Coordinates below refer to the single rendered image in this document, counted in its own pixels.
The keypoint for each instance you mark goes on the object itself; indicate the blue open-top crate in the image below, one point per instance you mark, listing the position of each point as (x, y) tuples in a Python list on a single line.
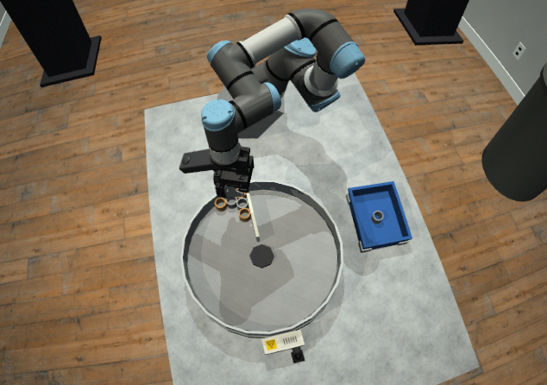
[(393, 228)]

